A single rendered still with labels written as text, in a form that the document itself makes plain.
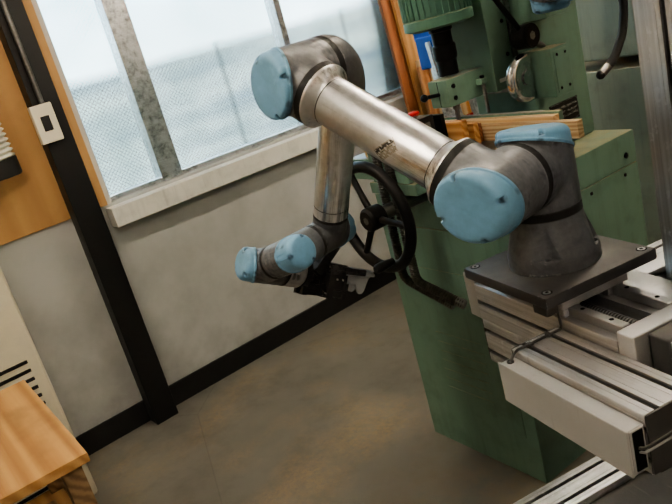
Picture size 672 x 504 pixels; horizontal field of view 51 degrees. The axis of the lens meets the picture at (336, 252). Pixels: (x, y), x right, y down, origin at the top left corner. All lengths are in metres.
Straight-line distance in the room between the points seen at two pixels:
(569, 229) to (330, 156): 0.50
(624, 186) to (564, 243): 0.94
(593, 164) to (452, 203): 0.98
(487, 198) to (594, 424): 0.33
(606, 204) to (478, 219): 1.03
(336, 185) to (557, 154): 0.50
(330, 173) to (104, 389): 1.69
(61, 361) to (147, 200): 0.67
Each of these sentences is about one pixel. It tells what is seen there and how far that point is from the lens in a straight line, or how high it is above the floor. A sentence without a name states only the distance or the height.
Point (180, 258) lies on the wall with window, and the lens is 2.92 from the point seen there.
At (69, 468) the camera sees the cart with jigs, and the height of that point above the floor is 0.51.
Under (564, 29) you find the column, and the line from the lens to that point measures 2.07.
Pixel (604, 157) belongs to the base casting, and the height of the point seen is 0.76.
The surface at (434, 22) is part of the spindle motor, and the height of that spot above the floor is 1.21.
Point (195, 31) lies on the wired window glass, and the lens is 3.07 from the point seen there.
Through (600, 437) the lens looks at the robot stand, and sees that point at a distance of 1.01.
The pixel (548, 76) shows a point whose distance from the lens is 1.90.
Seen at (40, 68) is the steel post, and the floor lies 1.38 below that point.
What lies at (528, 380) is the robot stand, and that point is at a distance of 1.09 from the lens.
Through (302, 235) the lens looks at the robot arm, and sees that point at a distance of 1.46.
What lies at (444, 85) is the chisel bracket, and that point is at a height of 1.06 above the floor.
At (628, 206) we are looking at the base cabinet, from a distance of 2.12.
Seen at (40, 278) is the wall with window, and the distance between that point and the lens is 2.75.
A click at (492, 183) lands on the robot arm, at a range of 1.01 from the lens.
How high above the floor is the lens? 1.28
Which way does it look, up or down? 18 degrees down
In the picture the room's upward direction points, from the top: 16 degrees counter-clockwise
